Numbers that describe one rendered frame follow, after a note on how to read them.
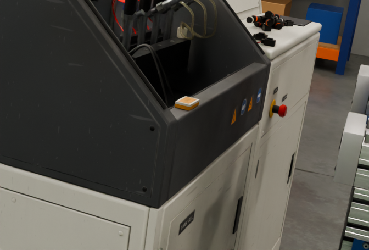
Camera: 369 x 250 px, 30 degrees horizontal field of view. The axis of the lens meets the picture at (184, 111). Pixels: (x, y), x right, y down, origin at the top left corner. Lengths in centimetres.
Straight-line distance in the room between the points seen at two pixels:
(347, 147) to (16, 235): 66
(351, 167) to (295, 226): 205
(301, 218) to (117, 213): 209
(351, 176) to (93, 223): 48
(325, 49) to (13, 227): 546
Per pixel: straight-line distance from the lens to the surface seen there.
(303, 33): 220
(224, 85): 149
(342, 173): 117
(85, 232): 132
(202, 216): 152
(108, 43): 119
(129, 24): 155
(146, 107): 118
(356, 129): 117
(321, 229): 323
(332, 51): 664
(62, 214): 133
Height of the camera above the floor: 130
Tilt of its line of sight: 16 degrees down
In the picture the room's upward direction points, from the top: 8 degrees clockwise
